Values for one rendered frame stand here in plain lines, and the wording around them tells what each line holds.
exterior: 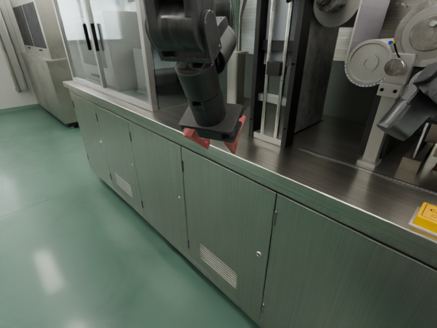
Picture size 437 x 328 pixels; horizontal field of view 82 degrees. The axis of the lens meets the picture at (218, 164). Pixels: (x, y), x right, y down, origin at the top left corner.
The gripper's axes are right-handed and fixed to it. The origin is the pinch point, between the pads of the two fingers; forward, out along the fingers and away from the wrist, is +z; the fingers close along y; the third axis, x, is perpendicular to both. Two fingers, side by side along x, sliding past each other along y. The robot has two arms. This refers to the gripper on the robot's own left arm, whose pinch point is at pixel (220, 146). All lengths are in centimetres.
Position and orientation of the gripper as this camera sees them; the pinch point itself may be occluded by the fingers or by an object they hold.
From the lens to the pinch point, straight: 51.5
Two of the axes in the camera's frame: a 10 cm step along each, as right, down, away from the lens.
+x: -3.5, 8.1, -4.7
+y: -9.2, -1.9, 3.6
